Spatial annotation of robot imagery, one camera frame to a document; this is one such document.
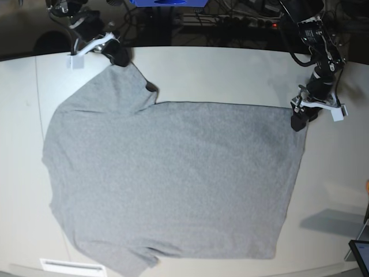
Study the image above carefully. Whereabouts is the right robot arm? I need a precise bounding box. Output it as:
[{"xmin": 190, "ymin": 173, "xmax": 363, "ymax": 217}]
[{"xmin": 46, "ymin": 1, "xmax": 130, "ymax": 69}]

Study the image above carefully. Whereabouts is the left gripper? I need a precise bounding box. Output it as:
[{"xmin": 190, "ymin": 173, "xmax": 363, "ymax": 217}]
[{"xmin": 291, "ymin": 85, "xmax": 340, "ymax": 132}]

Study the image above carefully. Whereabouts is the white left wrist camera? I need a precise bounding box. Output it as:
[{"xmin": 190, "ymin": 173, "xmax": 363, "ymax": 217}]
[{"xmin": 330, "ymin": 104, "xmax": 348, "ymax": 122}]

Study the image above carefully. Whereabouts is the black power strip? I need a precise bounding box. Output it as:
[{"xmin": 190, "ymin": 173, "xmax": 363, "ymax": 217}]
[{"xmin": 173, "ymin": 13, "xmax": 279, "ymax": 29}]

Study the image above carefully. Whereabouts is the blue box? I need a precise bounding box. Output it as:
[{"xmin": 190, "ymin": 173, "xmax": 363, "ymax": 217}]
[{"xmin": 130, "ymin": 0, "xmax": 208, "ymax": 8}]

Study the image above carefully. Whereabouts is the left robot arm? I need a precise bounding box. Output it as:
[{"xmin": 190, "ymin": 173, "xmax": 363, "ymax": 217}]
[{"xmin": 279, "ymin": 1, "xmax": 348, "ymax": 132}]

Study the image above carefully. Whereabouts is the black tablet on stand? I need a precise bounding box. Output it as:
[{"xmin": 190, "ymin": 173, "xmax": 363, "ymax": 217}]
[{"xmin": 349, "ymin": 240, "xmax": 368, "ymax": 277}]

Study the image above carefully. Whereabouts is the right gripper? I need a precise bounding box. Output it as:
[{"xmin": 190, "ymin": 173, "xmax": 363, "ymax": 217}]
[{"xmin": 76, "ymin": 32, "xmax": 132, "ymax": 67}]

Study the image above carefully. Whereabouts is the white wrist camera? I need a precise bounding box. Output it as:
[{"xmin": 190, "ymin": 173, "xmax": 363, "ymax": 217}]
[
  {"xmin": 67, "ymin": 55, "xmax": 84, "ymax": 70},
  {"xmin": 330, "ymin": 104, "xmax": 348, "ymax": 122}
]

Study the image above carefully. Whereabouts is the grey T-shirt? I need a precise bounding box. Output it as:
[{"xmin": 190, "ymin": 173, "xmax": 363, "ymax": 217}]
[{"xmin": 43, "ymin": 65, "xmax": 306, "ymax": 276}]

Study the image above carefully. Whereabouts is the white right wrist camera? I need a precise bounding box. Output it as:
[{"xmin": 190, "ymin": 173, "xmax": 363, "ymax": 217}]
[{"xmin": 67, "ymin": 55, "xmax": 84, "ymax": 70}]

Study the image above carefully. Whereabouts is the white label strip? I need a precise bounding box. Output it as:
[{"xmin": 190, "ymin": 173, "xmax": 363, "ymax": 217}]
[{"xmin": 40, "ymin": 259, "xmax": 107, "ymax": 276}]

